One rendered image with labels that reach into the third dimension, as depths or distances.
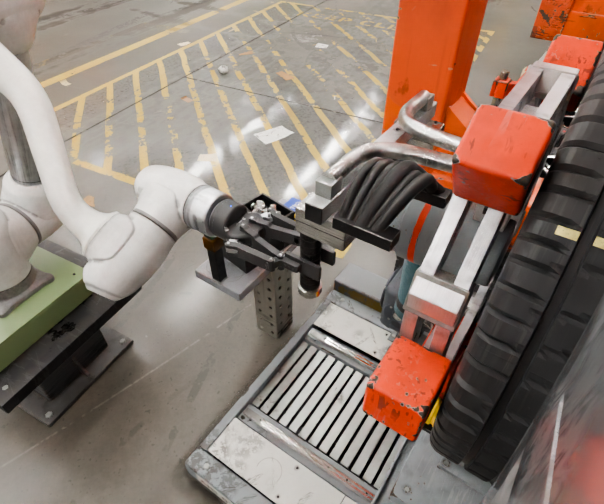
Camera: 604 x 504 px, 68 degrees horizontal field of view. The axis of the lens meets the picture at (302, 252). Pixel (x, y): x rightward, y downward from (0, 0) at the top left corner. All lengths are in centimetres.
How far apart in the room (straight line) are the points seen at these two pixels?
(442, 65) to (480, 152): 72
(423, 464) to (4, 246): 122
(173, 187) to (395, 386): 55
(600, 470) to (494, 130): 34
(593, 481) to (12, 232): 137
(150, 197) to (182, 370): 89
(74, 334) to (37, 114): 71
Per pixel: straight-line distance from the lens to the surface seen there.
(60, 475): 161
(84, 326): 148
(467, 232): 75
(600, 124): 54
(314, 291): 80
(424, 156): 71
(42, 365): 145
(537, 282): 48
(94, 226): 89
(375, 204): 59
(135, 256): 86
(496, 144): 48
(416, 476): 124
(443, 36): 116
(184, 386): 162
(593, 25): 309
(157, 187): 90
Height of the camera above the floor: 136
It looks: 43 degrees down
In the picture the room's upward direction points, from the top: straight up
